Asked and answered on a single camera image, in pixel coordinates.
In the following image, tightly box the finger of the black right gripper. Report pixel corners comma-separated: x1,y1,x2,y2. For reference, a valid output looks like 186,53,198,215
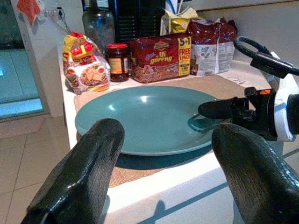
198,98,235,120

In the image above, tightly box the maroon and white snack bag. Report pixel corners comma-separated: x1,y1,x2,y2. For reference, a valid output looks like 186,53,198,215
187,17,239,76

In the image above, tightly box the teal round plate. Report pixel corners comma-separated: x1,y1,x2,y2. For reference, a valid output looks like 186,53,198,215
74,85,225,157

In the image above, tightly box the black slatted appliance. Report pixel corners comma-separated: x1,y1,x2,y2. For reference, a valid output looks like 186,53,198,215
108,0,167,44

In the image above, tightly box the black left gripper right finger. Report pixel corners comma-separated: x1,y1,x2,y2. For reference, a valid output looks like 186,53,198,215
211,123,299,224

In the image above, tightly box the red mi goreng noodle multipack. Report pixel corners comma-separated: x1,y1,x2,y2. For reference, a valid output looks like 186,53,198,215
128,34,192,84

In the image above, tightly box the black plug with cable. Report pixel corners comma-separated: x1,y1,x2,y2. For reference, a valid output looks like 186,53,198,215
56,6,72,33

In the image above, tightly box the yellow snack bag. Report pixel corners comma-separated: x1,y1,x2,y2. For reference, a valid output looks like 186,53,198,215
159,7,199,36

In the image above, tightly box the red-lidded chili sauce jar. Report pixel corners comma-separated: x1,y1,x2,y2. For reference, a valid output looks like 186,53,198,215
106,42,130,83

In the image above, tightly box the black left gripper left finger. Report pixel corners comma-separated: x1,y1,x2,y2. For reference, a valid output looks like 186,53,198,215
21,118,125,224

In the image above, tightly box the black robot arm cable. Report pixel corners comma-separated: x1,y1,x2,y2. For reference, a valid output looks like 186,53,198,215
233,35,299,79

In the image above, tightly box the yellow white instant noodle pack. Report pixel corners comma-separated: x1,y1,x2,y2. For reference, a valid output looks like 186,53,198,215
62,31,111,95

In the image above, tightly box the red hanging cloth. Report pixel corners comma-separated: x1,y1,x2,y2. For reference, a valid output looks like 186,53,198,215
16,0,42,27

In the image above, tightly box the beige woven placemat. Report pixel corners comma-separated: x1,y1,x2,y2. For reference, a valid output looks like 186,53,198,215
74,74,272,189

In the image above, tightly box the clear glass bottle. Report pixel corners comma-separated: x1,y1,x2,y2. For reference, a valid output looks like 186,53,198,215
82,0,116,56

